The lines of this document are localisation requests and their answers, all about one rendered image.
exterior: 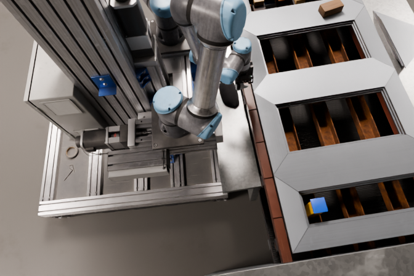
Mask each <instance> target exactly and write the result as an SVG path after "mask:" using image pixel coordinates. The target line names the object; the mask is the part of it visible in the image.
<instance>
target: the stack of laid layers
mask: <svg viewBox="0 0 414 276"><path fill-rule="evenodd" d="M247 2H248V6H249V9H250V12H251V8H250V4H249V0H247ZM345 26H351V27H352V29H353V32H354V34H355V37H356V38H357V41H358V43H359V45H360V48H361V50H362V52H363V54H364V57H365V58H366V59H367V58H371V55H370V53H369V51H368V49H367V47H366V44H365V42H364V40H363V37H362V35H361V34H360V31H359V29H358V27H357V24H356V22H355V20H349V21H345V22H338V23H331V24H326V25H319V26H312V27H307V28H300V29H296V30H289V31H282V32H278V33H271V34H264V35H259V36H257V39H258V43H259V47H260V50H261V54H262V59H263V61H264V66H265V68H266V73H267V75H268V71H267V67H266V62H265V60H264V55H263V53H262V48H261V44H260V41H262V40H267V39H274V38H281V37H285V36H292V35H300V34H304V33H311V32H315V31H322V30H329V29H334V28H341V27H345ZM251 87H252V91H253V86H252V83H251ZM379 92H380V93H381V95H382V97H383V100H384V103H385V104H386V106H387V109H388V111H389V114H390V116H391V118H392V120H393V122H394V125H395V127H396V129H397V132H398V134H395V135H391V136H384V137H377V138H372V139H365V140H358V141H353V142H346V143H342V144H334V145H327V146H323V147H316V148H308V149H304V150H297V151H292V152H290V151H289V148H288V144H287V141H286V137H285V132H284V130H283V125H282V121H281V118H280V114H279V111H278V109H281V108H288V107H295V106H299V105H307V104H314V103H318V102H325V101H329V100H337V99H344V98H348V97H355V96H360V95H367V94H374V93H379ZM253 95H254V91H253ZM254 100H255V103H256V99H255V96H254ZM275 106H276V109H277V114H278V118H279V121H280V125H281V128H282V132H283V136H284V139H285V143H286V147H287V150H288V153H295V152H302V151H306V150H313V149H318V148H325V147H332V146H337V145H344V144H351V143H356V142H363V141H367V140H375V139H382V138H386V137H393V136H401V135H405V134H406V133H405V131H404V129H403V127H402V124H401V122H400V119H399V117H398V116H397V113H396V111H395V109H394V106H393V104H392V102H391V100H390V98H389V96H388V93H387V91H386V88H385V87H377V88H373V89H366V90H361V91H354V92H347V93H343V94H335V95H328V96H324V97H317V98H313V99H306V100H299V101H294V102H287V103H280V104H275ZM256 108H257V111H258V107H257V103H256ZM258 116H259V112H258ZM259 121H260V124H261V119H260V116H259ZM261 129H262V124H261ZM262 133H263V137H264V132H263V129H262ZM264 142H265V145H266V140H265V137H264ZM266 149H267V145H266ZM267 154H268V157H269V152H268V149H267ZM269 162H270V158H269ZM270 167H271V170H272V165H271V162H270ZM272 175H273V178H274V173H273V170H272ZM411 177H414V173H410V174H403V175H398V176H391V177H384V178H379V179H372V180H367V181H360V182H353V183H349V184H341V185H334V186H330V187H322V188H318V189H311V190H303V191H299V196H300V199H301V203H302V207H303V210H304V214H305V217H306V221H307V225H308V227H315V226H320V225H327V224H334V223H339V222H346V221H353V220H358V219H365V218H369V217H376V216H384V215H388V214H395V213H402V212H407V211H414V208H407V209H399V210H395V211H388V212H383V213H376V214H369V215H364V216H357V217H350V218H345V219H338V220H334V221H326V222H319V223H315V224H309V220H308V218H307V213H306V209H305V206H304V202H303V199H302V195H308V194H312V193H319V192H327V191H331V190H338V189H345V188H350V187H357V186H361V185H369V184H376V183H380V182H387V181H395V180H399V179H406V178H411ZM274 183H275V178H274ZM275 188H276V191H277V196H278V200H279V203H280V199H279V195H278V190H277V186H276V183H275ZM280 208H281V212H282V216H283V211H282V206H281V203H280ZM283 221H284V224H285V219H284V216H283ZM285 229H286V234H287V237H288V242H289V245H290V250H291V253H292V254H293V252H292V249H291V244H290V239H289V236H288V232H287V228H286V224H285Z"/></svg>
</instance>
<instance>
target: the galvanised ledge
mask: <svg viewBox="0 0 414 276"><path fill-rule="evenodd" d="M231 51H232V50H231V46H229V47H227V52H226V56H225V57H228V56H229V54H230V53H231ZM238 97H239V105H238V106H235V107H234V106H229V105H227V104H226V103H224V102H223V100H222V98H221V95H220V92H219V89H218V92H217V97H216V102H217V104H218V106H219V108H220V113H221V114H222V119H221V120H222V132H223V135H224V136H223V137H224V142H221V143H217V150H216V156H217V163H218V168H219V175H220V179H221V186H222V193H229V192H236V191H241V190H248V189H255V188H260V187H261V181H260V177H259V172H258V167H257V163H256V158H255V155H254V150H253V145H252V141H251V136H250V130H249V127H248V122H247V119H246V113H245V108H244V105H243V99H242V94H241V91H240V90H239V91H238Z"/></svg>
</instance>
